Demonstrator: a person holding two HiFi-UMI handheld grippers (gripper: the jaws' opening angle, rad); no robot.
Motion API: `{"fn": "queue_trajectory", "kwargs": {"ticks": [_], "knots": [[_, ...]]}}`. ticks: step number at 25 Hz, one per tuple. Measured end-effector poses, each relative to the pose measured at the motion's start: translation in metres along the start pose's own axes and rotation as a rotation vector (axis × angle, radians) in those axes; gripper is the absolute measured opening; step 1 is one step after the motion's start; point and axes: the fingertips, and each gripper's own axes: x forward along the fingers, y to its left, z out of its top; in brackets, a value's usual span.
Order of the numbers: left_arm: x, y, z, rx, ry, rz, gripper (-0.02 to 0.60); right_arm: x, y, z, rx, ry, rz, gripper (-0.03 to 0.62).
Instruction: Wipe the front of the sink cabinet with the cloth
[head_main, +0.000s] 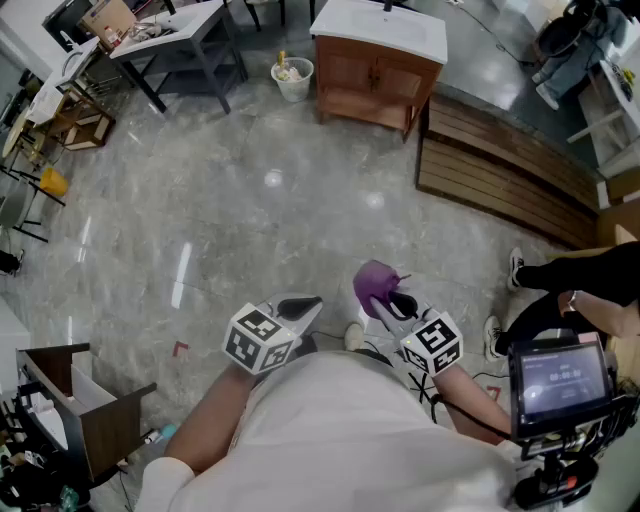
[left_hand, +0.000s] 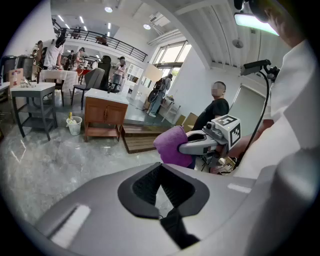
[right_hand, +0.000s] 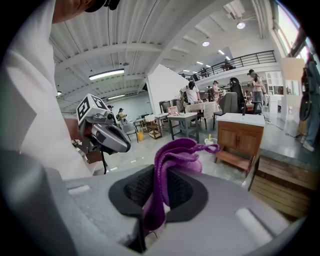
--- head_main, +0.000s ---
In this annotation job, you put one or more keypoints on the brown wooden board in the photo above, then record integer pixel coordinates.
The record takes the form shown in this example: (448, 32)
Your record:
(620, 220)

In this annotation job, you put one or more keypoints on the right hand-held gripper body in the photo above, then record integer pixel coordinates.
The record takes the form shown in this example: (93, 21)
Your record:
(432, 345)

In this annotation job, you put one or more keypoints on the person's white shirt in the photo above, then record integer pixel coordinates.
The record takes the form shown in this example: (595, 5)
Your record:
(325, 440)

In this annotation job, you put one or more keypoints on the black desk with shelves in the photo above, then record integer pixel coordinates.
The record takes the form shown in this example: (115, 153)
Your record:
(200, 65)

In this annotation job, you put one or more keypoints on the person's right forearm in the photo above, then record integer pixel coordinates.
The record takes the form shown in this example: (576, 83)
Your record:
(470, 405)

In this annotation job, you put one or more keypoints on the purple cloth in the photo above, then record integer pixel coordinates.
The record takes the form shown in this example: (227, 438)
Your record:
(372, 285)

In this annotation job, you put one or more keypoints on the person's right white shoe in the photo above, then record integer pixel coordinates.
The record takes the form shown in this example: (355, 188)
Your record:
(354, 336)

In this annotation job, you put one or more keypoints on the small round white washbasin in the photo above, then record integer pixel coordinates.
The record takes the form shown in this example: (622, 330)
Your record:
(75, 60)

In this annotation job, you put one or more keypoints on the yellow wrapper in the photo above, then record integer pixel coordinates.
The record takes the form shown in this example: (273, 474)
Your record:
(282, 57)

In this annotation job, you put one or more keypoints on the grey chair black legs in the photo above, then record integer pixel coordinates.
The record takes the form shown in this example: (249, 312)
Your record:
(15, 210)

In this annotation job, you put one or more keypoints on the white trash basket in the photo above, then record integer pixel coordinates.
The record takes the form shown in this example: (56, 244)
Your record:
(295, 85)

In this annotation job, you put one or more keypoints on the dark wooden desk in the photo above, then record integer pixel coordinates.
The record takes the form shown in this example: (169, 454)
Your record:
(110, 430)

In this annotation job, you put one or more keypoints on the teal and white bottle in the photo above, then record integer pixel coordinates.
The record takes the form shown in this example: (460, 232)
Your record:
(162, 433)

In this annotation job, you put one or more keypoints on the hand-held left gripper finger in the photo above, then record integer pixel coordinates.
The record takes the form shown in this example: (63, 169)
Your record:
(312, 320)
(292, 296)

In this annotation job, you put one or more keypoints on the white table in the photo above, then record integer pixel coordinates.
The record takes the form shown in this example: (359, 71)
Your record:
(607, 125)

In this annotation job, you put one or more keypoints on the small wooden rack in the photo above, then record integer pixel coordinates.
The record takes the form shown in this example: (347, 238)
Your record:
(82, 125)

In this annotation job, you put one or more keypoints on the person's left forearm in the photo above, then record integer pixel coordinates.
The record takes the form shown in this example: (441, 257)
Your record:
(215, 415)

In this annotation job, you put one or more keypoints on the white bottle red cap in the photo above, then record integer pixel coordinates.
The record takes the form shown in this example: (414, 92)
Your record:
(112, 37)

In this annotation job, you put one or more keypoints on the wooden slatted platform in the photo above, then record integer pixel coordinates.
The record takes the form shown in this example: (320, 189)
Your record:
(500, 170)

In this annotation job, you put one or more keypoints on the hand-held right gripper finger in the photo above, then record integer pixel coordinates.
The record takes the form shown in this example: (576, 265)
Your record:
(386, 320)
(419, 309)

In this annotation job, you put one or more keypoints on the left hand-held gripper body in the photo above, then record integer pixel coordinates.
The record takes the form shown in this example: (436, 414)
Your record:
(255, 340)

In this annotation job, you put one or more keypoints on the cardboard box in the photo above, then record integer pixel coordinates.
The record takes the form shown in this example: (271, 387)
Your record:
(107, 17)

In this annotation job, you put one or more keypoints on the yellow bucket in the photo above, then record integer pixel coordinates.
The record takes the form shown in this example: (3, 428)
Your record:
(54, 182)

